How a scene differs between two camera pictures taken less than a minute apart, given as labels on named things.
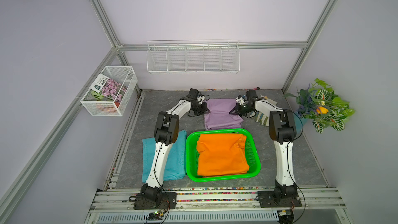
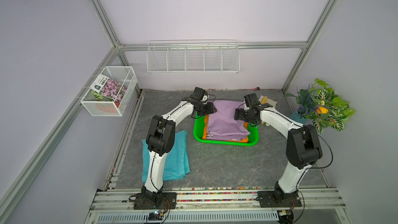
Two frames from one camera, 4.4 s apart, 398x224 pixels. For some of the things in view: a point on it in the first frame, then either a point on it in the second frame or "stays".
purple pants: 219,117 stays
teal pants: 175,165 stays
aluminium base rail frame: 221,205 stays
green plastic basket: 191,158 to 198,128
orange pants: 221,154 to 205,130
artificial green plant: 322,106 stays
